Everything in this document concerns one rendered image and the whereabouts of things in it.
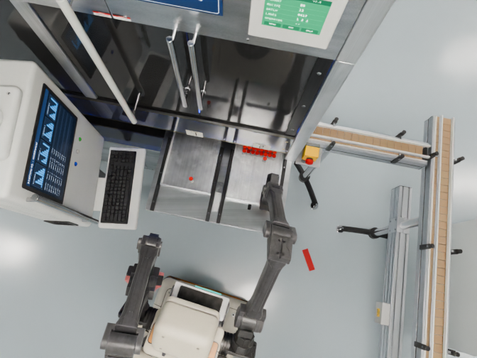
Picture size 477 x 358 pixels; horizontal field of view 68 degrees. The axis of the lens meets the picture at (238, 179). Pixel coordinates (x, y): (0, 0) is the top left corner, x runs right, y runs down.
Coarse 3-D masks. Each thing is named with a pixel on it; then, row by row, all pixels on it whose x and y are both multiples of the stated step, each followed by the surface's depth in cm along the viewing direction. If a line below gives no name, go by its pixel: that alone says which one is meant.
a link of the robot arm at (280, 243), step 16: (272, 224) 121; (272, 240) 116; (288, 240) 117; (272, 256) 114; (288, 256) 114; (272, 272) 117; (256, 288) 126; (272, 288) 122; (240, 304) 134; (256, 304) 126; (240, 320) 131
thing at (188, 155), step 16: (176, 144) 190; (192, 144) 190; (208, 144) 190; (176, 160) 187; (192, 160) 188; (208, 160) 188; (176, 176) 185; (192, 176) 185; (208, 176) 186; (208, 192) 180
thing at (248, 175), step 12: (240, 156) 189; (276, 156) 190; (240, 168) 187; (252, 168) 188; (264, 168) 188; (276, 168) 188; (240, 180) 186; (252, 180) 186; (264, 180) 186; (228, 192) 184; (240, 192) 184; (252, 192) 184
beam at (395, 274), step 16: (400, 192) 222; (400, 208) 219; (400, 240) 214; (400, 256) 212; (400, 272) 209; (384, 288) 217; (400, 288) 207; (400, 304) 205; (400, 320) 203; (384, 336) 206; (400, 336) 200; (384, 352) 202; (400, 352) 198
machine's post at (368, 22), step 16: (368, 0) 78; (384, 0) 78; (368, 16) 83; (384, 16) 82; (352, 32) 89; (368, 32) 88; (352, 48) 95; (336, 64) 102; (352, 64) 101; (336, 80) 110; (320, 96) 121; (320, 112) 132; (304, 128) 147; (304, 144) 164; (288, 160) 188
